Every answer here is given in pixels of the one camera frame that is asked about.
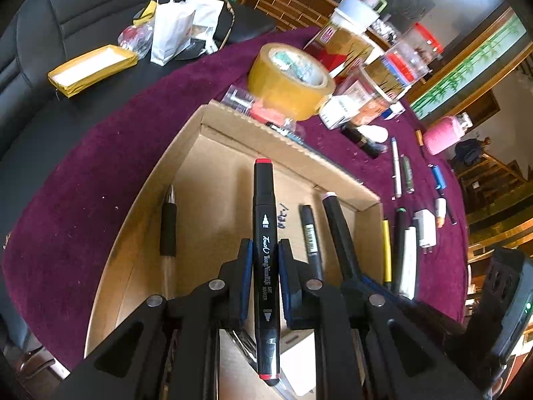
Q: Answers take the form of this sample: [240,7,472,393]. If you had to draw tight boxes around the clear container white lid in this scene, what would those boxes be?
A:
[306,0,386,76]

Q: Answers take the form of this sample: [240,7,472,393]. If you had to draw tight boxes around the small white bottle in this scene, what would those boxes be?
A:
[358,124,390,144]

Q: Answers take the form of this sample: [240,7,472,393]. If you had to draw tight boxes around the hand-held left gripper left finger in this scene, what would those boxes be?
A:
[54,237,255,400]

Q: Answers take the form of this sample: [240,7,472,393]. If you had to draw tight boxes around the black grip pen silver tip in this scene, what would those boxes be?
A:
[159,183,178,296]

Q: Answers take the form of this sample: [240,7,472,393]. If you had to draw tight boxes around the black marker red caps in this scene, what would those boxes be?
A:
[252,157,281,386]

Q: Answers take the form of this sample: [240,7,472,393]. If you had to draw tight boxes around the white medicine box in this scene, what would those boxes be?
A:
[318,94,361,130]

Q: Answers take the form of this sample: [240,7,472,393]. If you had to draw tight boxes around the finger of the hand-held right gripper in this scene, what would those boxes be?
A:
[341,273,467,342]

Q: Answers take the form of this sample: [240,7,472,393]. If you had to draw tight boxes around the grey black marker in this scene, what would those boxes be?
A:
[299,204,325,284]

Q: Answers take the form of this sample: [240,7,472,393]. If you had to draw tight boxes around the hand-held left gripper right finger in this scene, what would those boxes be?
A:
[278,238,484,400]

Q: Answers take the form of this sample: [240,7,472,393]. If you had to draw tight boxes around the bamboo painted panel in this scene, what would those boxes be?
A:
[410,10,527,119]

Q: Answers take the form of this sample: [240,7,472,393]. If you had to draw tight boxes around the slim white pen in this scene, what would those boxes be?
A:
[390,137,403,198]

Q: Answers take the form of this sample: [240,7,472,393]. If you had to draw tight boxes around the purple tablecloth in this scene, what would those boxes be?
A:
[2,27,469,371]

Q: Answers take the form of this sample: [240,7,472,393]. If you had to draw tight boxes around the brown packing tape roll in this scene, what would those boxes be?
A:
[248,42,337,121]

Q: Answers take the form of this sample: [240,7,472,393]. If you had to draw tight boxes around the clear jar red lid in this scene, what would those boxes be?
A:
[400,23,444,65]

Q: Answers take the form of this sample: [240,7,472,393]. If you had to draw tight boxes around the white paper bag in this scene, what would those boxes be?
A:
[150,0,196,66]

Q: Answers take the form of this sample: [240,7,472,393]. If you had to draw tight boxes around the dark cloth bundle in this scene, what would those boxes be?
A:
[454,138,486,167]

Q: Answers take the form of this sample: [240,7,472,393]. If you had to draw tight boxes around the black massage chair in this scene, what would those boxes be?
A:
[0,0,277,159]

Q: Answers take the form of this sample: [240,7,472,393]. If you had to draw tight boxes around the dark green marker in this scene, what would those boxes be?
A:
[400,155,416,194]

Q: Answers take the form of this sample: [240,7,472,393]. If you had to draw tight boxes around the orange label jar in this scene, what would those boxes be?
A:
[343,44,429,128]

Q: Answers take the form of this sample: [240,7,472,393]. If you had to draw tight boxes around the white tube orange cap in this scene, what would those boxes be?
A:
[434,197,448,229]

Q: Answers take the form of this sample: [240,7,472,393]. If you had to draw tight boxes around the black marker green cap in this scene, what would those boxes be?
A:
[391,206,409,292]

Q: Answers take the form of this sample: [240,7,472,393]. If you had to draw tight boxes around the clear pen case red insert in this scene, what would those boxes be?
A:
[221,84,304,134]

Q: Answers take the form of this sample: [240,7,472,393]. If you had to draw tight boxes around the black marker pink cap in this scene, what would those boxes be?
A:
[321,192,363,284]

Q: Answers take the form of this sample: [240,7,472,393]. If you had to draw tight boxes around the thick white pen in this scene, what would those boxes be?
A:
[399,226,419,301]

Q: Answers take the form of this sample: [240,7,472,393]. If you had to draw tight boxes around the wooden chair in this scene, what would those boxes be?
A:
[454,150,533,267]

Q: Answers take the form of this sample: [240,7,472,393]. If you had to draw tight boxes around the white plastic packet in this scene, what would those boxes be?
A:
[185,0,226,46]

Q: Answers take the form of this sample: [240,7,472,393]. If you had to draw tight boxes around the white wall charger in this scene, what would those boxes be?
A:
[413,209,439,255]

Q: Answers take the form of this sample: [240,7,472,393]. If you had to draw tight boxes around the wooden cabinet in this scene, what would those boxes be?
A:
[210,0,400,51]

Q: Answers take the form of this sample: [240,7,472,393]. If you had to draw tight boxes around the clear plastic bag red contents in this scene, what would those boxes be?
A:
[117,23,156,59]

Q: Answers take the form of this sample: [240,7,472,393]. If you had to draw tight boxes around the shallow cardboard box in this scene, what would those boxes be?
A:
[83,100,384,400]

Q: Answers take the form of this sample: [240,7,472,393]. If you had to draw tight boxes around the yellow padded envelope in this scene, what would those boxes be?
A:
[47,44,139,98]

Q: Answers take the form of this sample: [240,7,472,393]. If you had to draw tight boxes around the black marker teal ends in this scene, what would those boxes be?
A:
[440,192,459,226]

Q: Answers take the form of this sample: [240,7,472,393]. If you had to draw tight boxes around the black rectangular lipstick box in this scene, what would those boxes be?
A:
[340,125,381,160]

